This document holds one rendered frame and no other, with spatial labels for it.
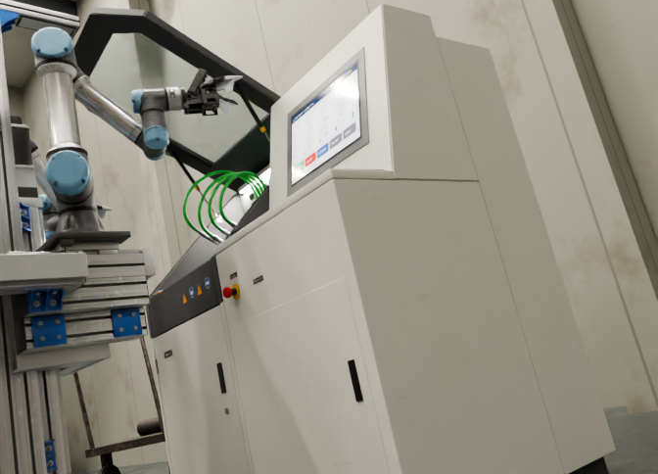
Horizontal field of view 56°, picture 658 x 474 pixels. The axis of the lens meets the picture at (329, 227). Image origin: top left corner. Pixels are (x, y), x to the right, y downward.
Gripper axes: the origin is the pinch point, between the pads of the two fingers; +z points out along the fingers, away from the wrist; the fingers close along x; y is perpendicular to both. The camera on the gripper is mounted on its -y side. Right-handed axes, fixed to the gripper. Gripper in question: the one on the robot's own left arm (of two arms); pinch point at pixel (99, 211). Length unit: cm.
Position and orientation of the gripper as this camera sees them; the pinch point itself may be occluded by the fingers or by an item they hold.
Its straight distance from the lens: 310.6
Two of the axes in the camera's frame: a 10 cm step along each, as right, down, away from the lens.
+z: 3.8, 1.4, 9.2
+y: 0.9, 9.8, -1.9
